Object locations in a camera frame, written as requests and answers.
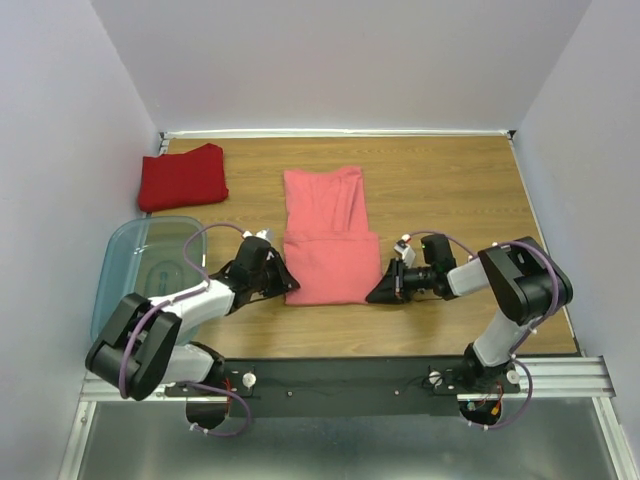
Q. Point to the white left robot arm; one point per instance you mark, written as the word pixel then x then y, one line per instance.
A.
pixel 140 346

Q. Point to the folded red t shirt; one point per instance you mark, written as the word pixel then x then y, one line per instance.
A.
pixel 193 178

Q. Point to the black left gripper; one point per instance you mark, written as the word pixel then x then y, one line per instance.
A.
pixel 285 281

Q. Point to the aluminium frame rail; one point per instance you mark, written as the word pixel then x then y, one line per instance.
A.
pixel 560 425

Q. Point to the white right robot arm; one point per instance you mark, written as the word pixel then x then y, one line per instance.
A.
pixel 527 284

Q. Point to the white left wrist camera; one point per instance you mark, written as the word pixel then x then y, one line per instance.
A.
pixel 264 234

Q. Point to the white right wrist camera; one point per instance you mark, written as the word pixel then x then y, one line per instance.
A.
pixel 405 251

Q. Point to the clear blue plastic bin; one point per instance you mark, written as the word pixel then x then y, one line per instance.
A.
pixel 147 256

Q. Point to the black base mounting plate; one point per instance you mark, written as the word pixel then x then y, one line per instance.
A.
pixel 347 387

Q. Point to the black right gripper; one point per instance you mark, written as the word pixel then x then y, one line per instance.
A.
pixel 391 288

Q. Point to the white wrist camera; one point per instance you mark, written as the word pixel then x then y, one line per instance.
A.
pixel 264 234
pixel 405 251

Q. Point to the pink t shirt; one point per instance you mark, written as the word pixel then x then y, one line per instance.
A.
pixel 328 245

